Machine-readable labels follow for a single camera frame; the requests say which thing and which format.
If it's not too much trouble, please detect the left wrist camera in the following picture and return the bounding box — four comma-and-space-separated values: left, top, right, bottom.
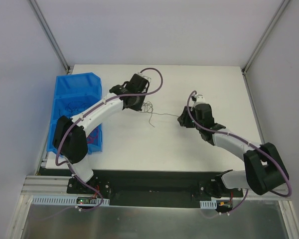
138, 72, 151, 83

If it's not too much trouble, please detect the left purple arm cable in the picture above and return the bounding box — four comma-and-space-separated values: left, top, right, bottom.
55, 67, 164, 212

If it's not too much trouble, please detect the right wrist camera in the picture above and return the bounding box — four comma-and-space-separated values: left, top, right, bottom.
191, 94, 206, 104

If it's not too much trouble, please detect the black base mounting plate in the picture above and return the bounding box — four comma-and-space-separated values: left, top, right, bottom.
38, 168, 275, 207

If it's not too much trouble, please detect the red black wire bundle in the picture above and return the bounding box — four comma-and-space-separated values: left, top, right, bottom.
140, 101, 180, 128

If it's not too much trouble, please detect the white cable duct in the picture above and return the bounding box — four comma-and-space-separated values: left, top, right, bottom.
199, 199, 217, 210
32, 196, 110, 207

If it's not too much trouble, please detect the right white cable duct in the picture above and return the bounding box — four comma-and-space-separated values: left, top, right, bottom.
199, 199, 217, 210

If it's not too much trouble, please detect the right aluminium corner post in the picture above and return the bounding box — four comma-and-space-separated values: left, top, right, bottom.
242, 0, 292, 75

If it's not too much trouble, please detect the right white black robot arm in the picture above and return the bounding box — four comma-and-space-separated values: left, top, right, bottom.
177, 103, 292, 198

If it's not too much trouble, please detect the aluminium corner post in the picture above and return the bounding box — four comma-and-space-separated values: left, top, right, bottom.
27, 0, 71, 74
242, 0, 292, 75

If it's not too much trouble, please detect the blue plastic compartment bin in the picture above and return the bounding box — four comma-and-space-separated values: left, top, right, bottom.
46, 73, 102, 153

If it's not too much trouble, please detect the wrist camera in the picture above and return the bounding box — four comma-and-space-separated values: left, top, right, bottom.
138, 72, 151, 83
191, 94, 206, 104

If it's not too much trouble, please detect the left white cable duct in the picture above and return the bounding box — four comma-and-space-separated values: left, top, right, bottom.
32, 196, 110, 207

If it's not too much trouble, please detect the left aluminium corner post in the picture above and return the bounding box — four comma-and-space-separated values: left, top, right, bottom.
27, 0, 71, 74

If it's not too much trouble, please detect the aluminium front rail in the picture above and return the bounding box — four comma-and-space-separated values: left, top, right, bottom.
21, 175, 291, 201

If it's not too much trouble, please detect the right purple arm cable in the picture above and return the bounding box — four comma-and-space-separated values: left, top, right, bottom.
186, 90, 294, 217

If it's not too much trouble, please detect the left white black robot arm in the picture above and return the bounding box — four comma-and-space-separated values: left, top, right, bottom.
52, 73, 150, 194

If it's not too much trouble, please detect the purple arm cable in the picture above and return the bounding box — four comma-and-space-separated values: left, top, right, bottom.
186, 90, 294, 217
55, 67, 164, 212

